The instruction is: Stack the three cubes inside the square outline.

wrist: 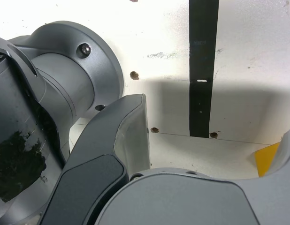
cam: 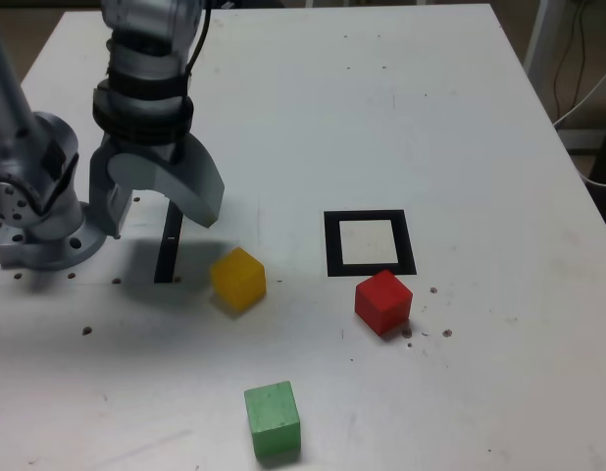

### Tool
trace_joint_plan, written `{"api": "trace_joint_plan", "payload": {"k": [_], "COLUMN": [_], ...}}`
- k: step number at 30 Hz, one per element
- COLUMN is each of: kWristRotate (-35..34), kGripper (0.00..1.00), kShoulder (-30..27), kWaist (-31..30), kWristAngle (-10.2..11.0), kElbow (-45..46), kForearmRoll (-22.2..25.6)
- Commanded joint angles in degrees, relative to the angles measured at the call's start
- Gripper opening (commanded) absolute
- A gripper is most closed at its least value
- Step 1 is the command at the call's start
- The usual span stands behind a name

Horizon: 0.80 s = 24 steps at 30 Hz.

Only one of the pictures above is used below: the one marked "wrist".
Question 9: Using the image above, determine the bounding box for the black tape strip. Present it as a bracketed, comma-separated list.
[189, 0, 220, 138]

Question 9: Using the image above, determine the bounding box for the yellow cube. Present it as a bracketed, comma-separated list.
[253, 142, 282, 178]

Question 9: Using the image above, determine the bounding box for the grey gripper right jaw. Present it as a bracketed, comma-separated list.
[94, 125, 290, 225]

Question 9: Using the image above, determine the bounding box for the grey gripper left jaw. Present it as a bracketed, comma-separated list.
[39, 93, 152, 225]

